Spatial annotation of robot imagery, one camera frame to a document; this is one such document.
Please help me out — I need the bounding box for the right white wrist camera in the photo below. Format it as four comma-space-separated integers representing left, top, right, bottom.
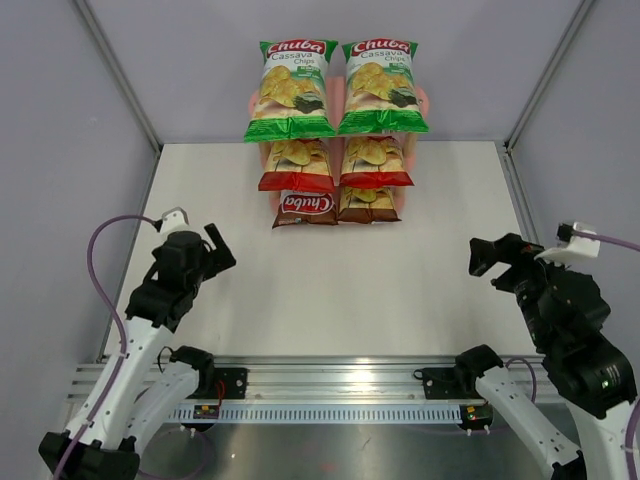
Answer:
535, 222, 601, 266

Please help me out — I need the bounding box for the pink three-tier wooden shelf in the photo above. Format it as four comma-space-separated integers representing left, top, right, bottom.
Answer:
257, 76, 430, 214

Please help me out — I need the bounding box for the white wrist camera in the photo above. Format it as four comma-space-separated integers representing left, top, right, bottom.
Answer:
535, 222, 601, 266
158, 207, 190, 236

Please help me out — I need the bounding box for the white slotted cable duct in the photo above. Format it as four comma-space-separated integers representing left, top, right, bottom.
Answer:
167, 403, 462, 425

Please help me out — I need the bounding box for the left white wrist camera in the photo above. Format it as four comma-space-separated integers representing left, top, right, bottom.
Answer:
158, 207, 190, 236

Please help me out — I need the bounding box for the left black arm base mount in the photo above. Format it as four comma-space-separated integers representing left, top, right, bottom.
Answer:
194, 367, 249, 400

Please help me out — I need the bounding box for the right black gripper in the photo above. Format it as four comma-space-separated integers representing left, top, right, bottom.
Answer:
469, 231, 579, 346

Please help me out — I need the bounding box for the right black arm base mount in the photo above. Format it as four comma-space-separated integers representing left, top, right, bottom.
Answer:
412, 367, 477, 400

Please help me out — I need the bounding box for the brown Chuba chips bag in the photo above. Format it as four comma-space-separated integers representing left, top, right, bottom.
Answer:
337, 187, 400, 224
272, 190, 338, 229

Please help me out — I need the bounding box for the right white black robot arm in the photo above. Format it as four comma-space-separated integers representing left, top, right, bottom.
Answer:
453, 224, 639, 479

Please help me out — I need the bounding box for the green Chuba chips bag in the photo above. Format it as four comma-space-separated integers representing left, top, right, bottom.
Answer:
338, 37, 429, 135
244, 38, 337, 143

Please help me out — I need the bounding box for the red Chuba chips bag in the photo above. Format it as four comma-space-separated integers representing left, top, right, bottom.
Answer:
258, 139, 335, 193
339, 136, 414, 189

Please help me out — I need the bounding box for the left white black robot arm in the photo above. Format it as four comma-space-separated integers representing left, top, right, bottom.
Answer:
38, 220, 236, 479

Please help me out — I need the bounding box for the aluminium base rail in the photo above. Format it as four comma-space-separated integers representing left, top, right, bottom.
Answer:
63, 356, 563, 405

